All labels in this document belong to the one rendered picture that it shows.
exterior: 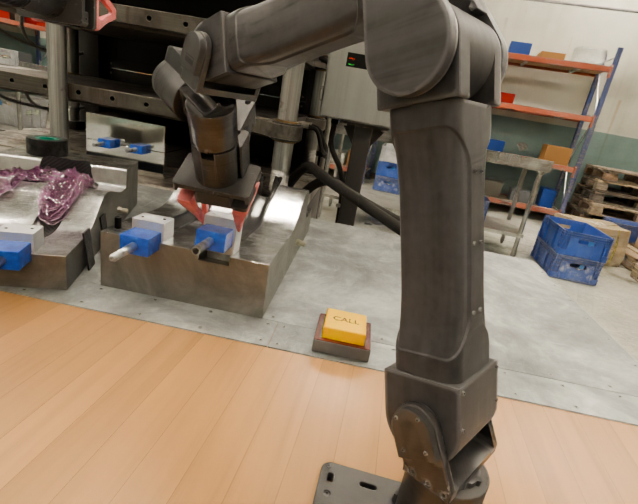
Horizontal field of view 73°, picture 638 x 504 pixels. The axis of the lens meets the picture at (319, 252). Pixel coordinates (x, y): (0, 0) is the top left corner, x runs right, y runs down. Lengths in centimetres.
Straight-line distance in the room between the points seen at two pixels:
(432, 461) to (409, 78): 26
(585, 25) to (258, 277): 710
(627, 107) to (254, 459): 738
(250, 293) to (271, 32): 37
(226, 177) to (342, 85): 94
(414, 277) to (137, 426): 31
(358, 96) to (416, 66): 115
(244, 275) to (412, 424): 39
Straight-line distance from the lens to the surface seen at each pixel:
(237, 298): 67
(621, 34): 762
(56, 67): 167
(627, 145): 764
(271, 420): 50
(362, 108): 145
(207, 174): 56
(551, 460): 59
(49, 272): 75
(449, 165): 31
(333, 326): 61
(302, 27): 41
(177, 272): 69
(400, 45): 31
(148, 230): 69
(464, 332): 33
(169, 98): 57
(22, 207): 90
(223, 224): 65
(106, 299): 72
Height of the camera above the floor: 113
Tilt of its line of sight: 19 degrees down
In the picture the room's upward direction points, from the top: 10 degrees clockwise
